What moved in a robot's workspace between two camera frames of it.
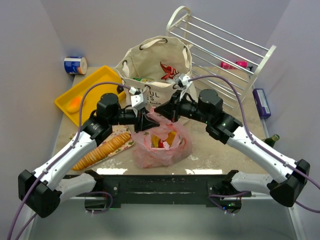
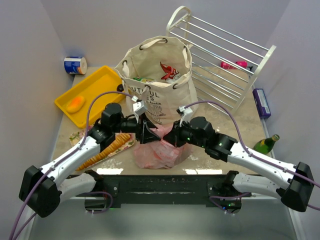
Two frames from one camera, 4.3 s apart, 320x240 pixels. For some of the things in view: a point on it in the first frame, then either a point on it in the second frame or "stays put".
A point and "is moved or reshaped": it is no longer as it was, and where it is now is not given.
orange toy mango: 73,106 stays put
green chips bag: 144,80 stays put
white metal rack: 223,65 stays put
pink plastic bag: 165,144 is moved or reshaped
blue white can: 75,65 stays put
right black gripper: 175,107 → 177,135
